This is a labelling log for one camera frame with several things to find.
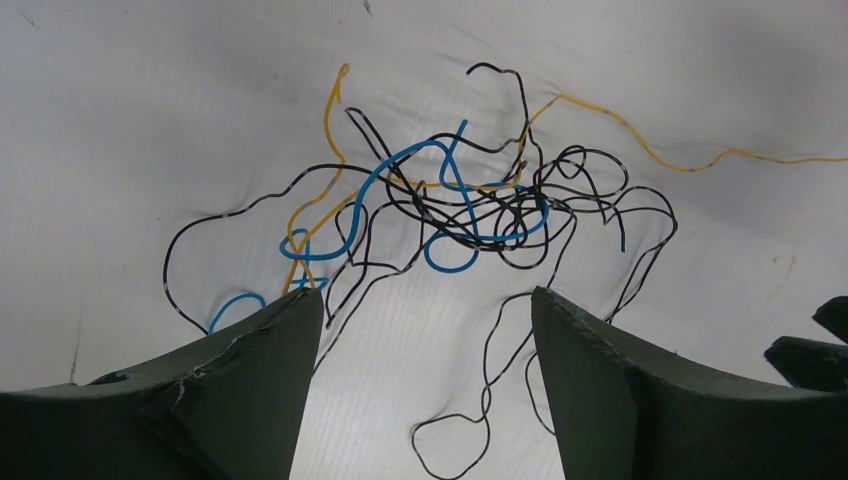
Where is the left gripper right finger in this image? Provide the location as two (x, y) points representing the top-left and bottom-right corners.
(531, 287), (847, 479)

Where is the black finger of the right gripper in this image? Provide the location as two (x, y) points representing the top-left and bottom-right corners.
(764, 296), (847, 393)

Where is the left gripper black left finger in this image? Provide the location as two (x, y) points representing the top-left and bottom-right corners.
(1, 289), (323, 479)

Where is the wire bundle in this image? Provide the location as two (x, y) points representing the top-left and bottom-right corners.
(162, 61), (680, 480)

